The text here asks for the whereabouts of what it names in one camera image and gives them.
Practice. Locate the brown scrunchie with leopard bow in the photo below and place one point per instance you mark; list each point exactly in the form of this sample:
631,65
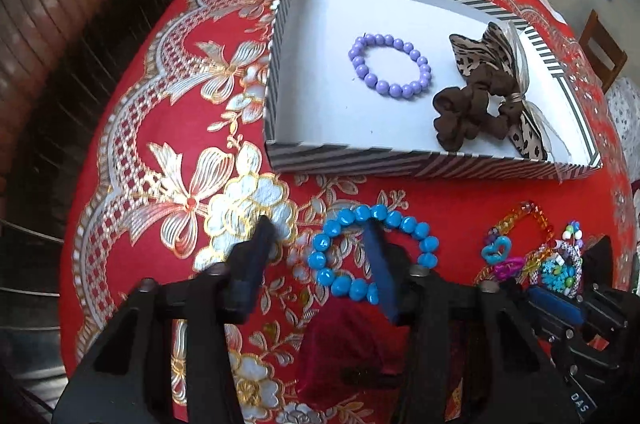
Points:
460,113

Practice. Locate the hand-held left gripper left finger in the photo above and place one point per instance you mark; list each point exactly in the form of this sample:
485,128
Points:
252,264

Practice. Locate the black white striped box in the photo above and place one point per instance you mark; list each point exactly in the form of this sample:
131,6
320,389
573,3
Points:
320,103

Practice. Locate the wooden slatted wall panel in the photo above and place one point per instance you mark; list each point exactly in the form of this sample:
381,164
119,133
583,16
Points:
75,3

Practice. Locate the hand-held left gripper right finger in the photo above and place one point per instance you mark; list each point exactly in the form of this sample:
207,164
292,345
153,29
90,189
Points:
382,274

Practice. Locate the red satin bow hair clip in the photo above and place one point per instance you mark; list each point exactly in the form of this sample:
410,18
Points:
340,344

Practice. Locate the wooden chair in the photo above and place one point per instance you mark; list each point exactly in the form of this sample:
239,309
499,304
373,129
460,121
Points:
602,48

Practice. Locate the red gold floral tablecloth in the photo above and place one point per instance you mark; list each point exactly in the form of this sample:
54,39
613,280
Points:
150,113

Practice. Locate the white patterned cloth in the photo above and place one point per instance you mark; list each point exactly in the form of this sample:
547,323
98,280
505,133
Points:
625,118

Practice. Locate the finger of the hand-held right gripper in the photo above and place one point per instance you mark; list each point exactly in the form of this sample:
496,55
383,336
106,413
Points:
555,304
602,264

